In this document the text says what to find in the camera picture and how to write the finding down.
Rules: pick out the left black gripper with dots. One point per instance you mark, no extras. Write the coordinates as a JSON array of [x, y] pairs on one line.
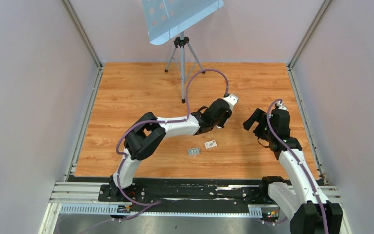
[[226, 115]]

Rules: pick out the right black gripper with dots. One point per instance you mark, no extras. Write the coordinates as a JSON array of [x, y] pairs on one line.
[[260, 116]]

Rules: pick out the white staple box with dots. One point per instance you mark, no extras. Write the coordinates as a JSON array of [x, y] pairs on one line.
[[210, 144]]

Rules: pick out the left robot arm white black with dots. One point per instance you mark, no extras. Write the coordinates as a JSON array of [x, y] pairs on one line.
[[142, 139]]

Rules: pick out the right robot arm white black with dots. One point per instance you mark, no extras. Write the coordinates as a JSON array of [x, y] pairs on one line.
[[306, 206]]

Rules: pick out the grey tripod stand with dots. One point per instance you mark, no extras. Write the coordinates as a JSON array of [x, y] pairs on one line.
[[180, 42]]

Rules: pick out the light blue perforated board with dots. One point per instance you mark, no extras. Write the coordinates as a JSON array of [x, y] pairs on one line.
[[166, 19]]

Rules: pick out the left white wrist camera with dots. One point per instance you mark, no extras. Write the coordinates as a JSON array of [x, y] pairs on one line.
[[232, 100]]

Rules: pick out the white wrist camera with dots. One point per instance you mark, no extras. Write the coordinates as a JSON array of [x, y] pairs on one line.
[[232, 100], [280, 106]]

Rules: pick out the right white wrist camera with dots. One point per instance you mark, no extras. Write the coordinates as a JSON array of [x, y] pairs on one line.
[[280, 106]]

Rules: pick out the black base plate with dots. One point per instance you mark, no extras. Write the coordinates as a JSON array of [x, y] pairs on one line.
[[186, 195]]

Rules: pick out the white slotted cable duct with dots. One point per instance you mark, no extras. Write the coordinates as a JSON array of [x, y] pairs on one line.
[[115, 210]]

